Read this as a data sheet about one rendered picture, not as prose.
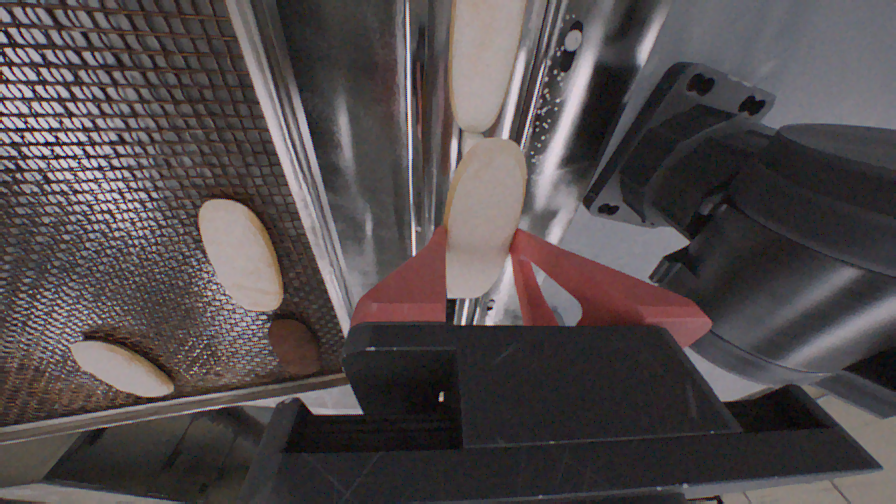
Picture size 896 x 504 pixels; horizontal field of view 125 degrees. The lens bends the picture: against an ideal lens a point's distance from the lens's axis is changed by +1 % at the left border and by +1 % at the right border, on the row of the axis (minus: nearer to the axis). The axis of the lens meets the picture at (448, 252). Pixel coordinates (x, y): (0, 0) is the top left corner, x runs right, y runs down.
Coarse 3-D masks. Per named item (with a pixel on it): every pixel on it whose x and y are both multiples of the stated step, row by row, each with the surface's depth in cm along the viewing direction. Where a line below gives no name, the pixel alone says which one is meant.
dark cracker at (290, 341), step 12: (276, 324) 21; (288, 324) 21; (300, 324) 22; (276, 336) 21; (288, 336) 21; (300, 336) 22; (312, 336) 23; (276, 348) 22; (288, 348) 22; (300, 348) 23; (312, 348) 24; (288, 360) 24; (300, 360) 24; (312, 360) 25; (300, 372) 26; (312, 372) 27
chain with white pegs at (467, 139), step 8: (464, 136) 16; (472, 136) 15; (480, 136) 15; (464, 144) 15; (472, 144) 15; (464, 152) 15; (456, 168) 19; (448, 296) 25; (448, 304) 30; (448, 312) 32; (448, 320) 33; (440, 400) 43
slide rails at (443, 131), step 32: (448, 0) 12; (544, 0) 12; (448, 32) 13; (448, 64) 14; (448, 96) 15; (512, 96) 15; (448, 128) 16; (512, 128) 16; (448, 160) 18; (448, 192) 19
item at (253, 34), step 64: (256, 0) 9; (0, 64) 9; (64, 64) 9; (256, 64) 10; (64, 128) 10; (128, 128) 11; (256, 128) 12; (128, 192) 13; (256, 192) 14; (0, 256) 13; (192, 256) 16; (320, 256) 18; (128, 320) 18; (320, 320) 23; (64, 384) 21; (256, 384) 27; (320, 384) 29
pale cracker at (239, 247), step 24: (216, 216) 14; (240, 216) 14; (216, 240) 14; (240, 240) 15; (264, 240) 15; (216, 264) 15; (240, 264) 16; (264, 264) 16; (240, 288) 17; (264, 288) 17
